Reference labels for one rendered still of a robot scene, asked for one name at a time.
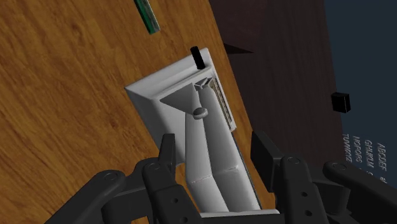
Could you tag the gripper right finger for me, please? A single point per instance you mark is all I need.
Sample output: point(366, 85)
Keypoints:
point(294, 186)

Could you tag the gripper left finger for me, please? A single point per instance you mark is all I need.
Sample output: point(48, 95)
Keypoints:
point(167, 192)

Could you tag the small black cube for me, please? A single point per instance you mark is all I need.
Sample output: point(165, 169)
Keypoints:
point(341, 102)

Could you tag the dark blue alphabet rug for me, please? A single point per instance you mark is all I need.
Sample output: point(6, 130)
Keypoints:
point(366, 62)

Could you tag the brown wooden table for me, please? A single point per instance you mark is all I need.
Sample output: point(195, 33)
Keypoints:
point(62, 93)

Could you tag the green flat book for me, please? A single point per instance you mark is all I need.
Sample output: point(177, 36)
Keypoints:
point(149, 18)

